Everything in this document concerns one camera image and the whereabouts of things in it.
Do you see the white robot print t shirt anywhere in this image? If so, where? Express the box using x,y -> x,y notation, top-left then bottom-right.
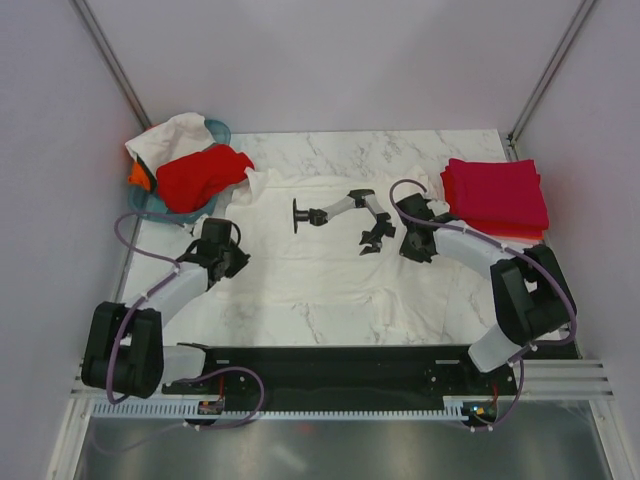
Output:
199,167 -> 539,346

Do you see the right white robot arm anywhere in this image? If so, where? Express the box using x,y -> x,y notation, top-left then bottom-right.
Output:
392,194 -> 577,394

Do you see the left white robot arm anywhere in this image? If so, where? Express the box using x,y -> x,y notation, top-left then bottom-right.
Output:
81,218 -> 250,405

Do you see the teal laundry basket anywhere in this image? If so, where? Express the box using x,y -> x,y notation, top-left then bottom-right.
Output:
127,117 -> 232,225

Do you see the folded magenta t shirt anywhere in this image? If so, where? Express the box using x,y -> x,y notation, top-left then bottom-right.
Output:
441,158 -> 549,232

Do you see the orange t shirt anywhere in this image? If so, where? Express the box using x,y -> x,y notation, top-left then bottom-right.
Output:
128,161 -> 155,192

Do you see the plain white t shirt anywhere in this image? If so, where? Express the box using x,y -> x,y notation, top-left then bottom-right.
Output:
125,112 -> 216,174

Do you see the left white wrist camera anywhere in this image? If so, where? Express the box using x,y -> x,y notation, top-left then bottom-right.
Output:
182,218 -> 205,238

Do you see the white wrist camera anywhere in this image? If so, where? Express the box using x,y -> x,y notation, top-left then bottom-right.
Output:
182,218 -> 205,238
427,199 -> 449,216

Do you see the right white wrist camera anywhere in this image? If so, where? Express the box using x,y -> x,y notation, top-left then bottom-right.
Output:
427,199 -> 449,216

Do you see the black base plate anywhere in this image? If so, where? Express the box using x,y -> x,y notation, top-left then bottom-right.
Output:
162,344 -> 506,414

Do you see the white slotted cable duct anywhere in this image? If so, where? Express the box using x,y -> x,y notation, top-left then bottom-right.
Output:
89,394 -> 516,420

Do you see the aluminium cross rail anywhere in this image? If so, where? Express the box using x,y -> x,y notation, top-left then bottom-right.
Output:
70,358 -> 614,401

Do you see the left aluminium side rail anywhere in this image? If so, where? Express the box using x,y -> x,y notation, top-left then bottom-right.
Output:
45,217 -> 141,480

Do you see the right aluminium corner post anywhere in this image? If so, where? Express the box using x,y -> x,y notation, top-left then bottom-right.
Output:
505,0 -> 600,149

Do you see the aluminium corner post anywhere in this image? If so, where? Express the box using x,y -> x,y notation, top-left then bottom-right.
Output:
69,0 -> 151,129
505,0 -> 600,149

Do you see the left aluminium corner post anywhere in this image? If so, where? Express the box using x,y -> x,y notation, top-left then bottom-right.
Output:
69,0 -> 151,129

